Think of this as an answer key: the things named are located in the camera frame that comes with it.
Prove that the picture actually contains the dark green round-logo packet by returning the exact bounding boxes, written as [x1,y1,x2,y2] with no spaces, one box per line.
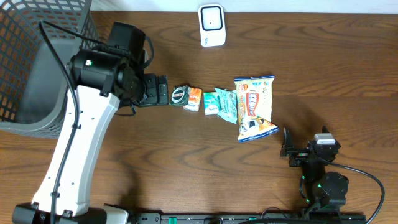
[170,85,191,106]

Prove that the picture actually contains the orange small snack packet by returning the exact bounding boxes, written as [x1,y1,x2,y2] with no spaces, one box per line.
[183,88,202,112]

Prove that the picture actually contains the teal small snack packet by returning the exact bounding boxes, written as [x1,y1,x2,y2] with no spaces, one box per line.
[203,92,221,116]

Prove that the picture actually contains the large beige snack bag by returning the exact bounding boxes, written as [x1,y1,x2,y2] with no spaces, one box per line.
[234,75,279,142]

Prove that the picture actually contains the light green snack packet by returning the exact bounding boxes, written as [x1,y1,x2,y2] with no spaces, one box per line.
[215,88,238,124]

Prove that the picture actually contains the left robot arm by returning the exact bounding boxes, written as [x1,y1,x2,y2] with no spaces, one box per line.
[12,22,169,223]

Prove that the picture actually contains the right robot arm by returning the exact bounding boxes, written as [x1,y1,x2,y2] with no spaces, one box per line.
[280,127,349,220]

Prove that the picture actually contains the white barcode scanner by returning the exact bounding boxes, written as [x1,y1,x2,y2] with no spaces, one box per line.
[198,4,226,47]

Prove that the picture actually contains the dark grey mesh plastic basket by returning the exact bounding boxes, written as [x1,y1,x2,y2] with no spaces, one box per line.
[1,0,98,139]

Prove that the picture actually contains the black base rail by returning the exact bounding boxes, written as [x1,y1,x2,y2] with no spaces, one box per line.
[127,212,366,224]

